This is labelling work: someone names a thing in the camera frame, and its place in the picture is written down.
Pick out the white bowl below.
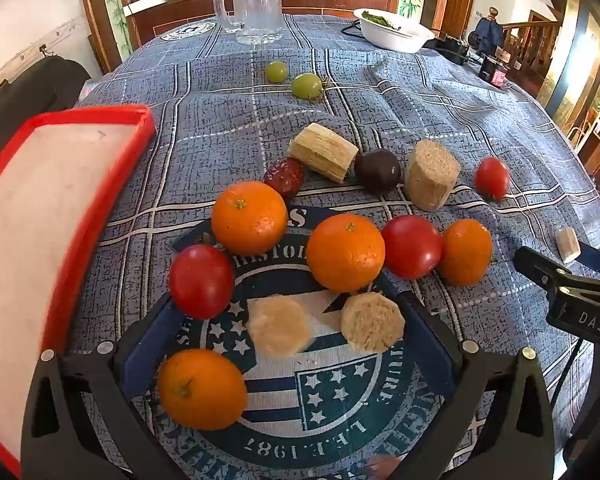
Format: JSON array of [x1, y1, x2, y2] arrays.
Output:
[[353, 7, 436, 53]]

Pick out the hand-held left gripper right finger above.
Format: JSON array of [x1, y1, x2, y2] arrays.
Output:
[[380, 290, 556, 480]]

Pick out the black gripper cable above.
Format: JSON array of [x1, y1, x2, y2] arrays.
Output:
[[547, 337, 586, 406]]

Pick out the wooden stair railing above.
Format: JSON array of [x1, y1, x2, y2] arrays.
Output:
[[500, 7, 566, 96]]

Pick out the wooden counter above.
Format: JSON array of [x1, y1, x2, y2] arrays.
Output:
[[122, 0, 396, 48]]

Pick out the red tomato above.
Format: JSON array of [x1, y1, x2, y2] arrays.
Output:
[[168, 244, 236, 320], [381, 214, 444, 280], [474, 157, 511, 200]]

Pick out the tan round cake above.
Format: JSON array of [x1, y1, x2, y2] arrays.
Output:
[[340, 291, 407, 353]]

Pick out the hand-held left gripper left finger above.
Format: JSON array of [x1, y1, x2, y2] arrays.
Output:
[[21, 294, 191, 480]]

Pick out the green leafy vegetable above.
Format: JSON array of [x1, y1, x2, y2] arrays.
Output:
[[361, 11, 403, 31]]

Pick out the dark jar with red label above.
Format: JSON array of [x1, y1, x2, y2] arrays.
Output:
[[479, 54, 512, 90]]

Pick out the red date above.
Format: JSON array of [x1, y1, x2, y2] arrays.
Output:
[[262, 156, 307, 198]]

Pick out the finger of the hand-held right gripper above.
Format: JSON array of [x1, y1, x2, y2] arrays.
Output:
[[512, 246, 581, 291], [577, 241, 600, 271]]

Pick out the orange mandarin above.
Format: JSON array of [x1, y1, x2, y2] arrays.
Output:
[[306, 213, 387, 293], [157, 349, 248, 432], [211, 180, 289, 256], [437, 218, 494, 287]]

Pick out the dark plum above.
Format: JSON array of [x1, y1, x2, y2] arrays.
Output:
[[354, 149, 402, 195]]

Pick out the clear glass mug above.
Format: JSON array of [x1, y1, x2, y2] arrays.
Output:
[[212, 0, 284, 46]]

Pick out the blue jacket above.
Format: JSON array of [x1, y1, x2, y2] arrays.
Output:
[[472, 7, 506, 61]]

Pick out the black power adapter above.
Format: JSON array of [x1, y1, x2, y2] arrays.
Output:
[[432, 35, 471, 66]]

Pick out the red rimmed white tray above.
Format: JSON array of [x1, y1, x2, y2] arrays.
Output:
[[0, 104, 157, 466]]

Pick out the blue printed tablecloth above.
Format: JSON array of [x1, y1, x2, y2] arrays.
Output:
[[67, 12, 600, 480]]

